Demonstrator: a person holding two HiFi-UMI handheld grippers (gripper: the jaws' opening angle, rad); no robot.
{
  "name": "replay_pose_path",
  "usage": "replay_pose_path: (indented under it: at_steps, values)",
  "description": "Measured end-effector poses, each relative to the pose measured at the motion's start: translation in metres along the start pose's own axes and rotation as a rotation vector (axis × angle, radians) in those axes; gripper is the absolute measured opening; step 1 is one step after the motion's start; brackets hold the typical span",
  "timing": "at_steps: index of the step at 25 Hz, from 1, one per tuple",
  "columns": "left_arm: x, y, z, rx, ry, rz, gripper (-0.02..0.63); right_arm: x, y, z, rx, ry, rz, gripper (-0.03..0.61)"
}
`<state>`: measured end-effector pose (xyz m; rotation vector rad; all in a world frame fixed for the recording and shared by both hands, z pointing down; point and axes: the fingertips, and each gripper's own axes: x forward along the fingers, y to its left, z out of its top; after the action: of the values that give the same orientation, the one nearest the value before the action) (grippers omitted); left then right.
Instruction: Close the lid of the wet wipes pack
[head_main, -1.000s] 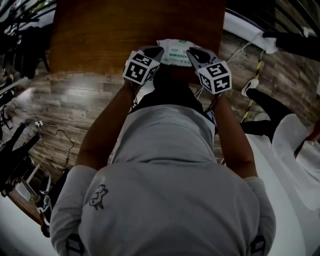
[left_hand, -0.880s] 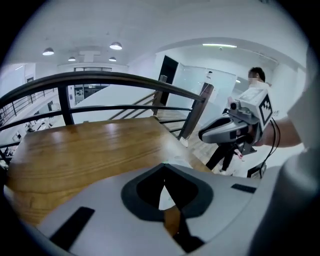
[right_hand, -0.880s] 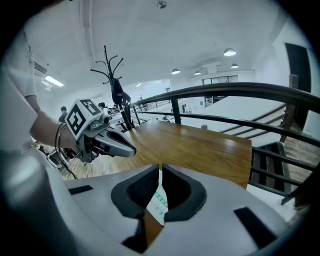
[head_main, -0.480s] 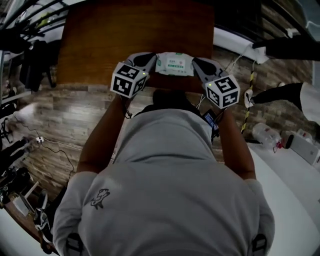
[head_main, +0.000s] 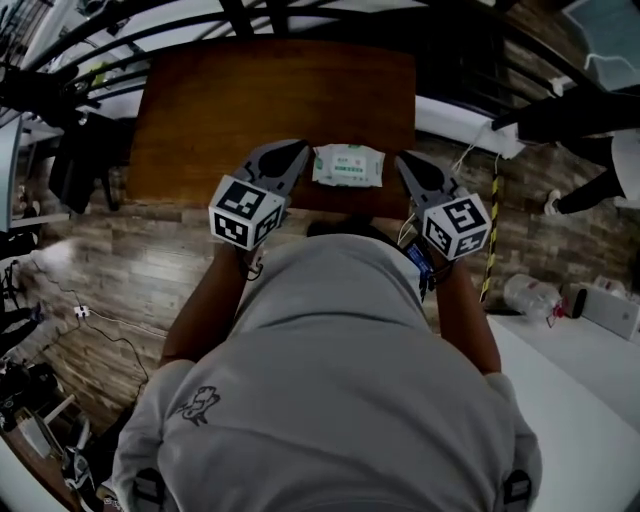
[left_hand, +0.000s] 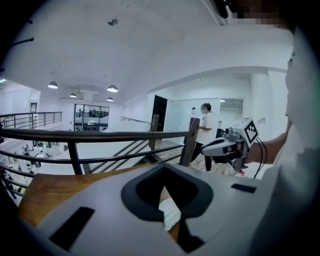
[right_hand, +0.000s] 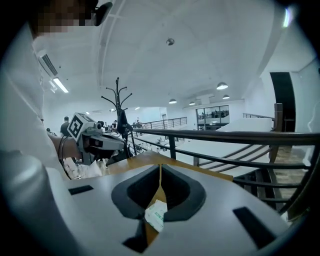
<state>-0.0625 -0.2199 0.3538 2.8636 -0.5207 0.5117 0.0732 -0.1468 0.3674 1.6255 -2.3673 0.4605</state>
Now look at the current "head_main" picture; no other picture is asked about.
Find person's right forearm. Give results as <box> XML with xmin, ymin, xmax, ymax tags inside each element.
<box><xmin>432</xmin><ymin>259</ymin><xmax>503</xmax><ymax>376</ymax></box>

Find white desk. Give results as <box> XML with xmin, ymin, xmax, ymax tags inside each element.
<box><xmin>0</xmin><ymin>112</ymin><xmax>69</xmax><ymax>232</ymax></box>

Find white lidded wet wipe pack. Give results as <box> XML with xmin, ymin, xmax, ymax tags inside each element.
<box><xmin>311</xmin><ymin>142</ymin><xmax>387</xmax><ymax>190</ymax></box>

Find person's left forearm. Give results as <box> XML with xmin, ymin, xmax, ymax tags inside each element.
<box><xmin>159</xmin><ymin>243</ymin><xmax>251</xmax><ymax>367</ymax></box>

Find large white table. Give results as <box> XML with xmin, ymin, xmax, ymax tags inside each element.
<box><xmin>485</xmin><ymin>312</ymin><xmax>640</xmax><ymax>512</ymax></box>

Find black office chair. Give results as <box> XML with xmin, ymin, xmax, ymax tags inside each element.
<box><xmin>47</xmin><ymin>112</ymin><xmax>135</xmax><ymax>216</ymax></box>

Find brown wooden table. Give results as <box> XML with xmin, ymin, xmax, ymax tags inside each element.
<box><xmin>127</xmin><ymin>39</ymin><xmax>418</xmax><ymax>221</ymax></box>

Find clear plastic water jug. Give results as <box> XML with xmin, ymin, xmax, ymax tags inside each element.
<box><xmin>502</xmin><ymin>273</ymin><xmax>569</xmax><ymax>329</ymax></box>

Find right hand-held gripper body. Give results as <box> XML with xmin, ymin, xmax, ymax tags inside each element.
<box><xmin>409</xmin><ymin>181</ymin><xmax>494</xmax><ymax>262</ymax></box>

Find person's light t-shirt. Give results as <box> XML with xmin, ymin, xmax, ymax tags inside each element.
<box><xmin>110</xmin><ymin>234</ymin><xmax>545</xmax><ymax>512</ymax></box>

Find person's black trousers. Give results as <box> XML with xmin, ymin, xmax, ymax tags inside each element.
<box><xmin>305</xmin><ymin>218</ymin><xmax>402</xmax><ymax>247</ymax></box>

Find yellow black hazard strip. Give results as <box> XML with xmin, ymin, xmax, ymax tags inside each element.
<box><xmin>478</xmin><ymin>174</ymin><xmax>502</xmax><ymax>305</ymax></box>

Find white floor ledge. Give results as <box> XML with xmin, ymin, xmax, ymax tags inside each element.
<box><xmin>414</xmin><ymin>93</ymin><xmax>527</xmax><ymax>161</ymax></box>

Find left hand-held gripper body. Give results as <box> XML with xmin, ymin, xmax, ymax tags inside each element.
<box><xmin>207</xmin><ymin>166</ymin><xmax>293</xmax><ymax>251</ymax></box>

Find white box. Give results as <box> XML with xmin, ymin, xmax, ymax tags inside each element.
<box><xmin>582</xmin><ymin>287</ymin><xmax>640</xmax><ymax>342</ymax></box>

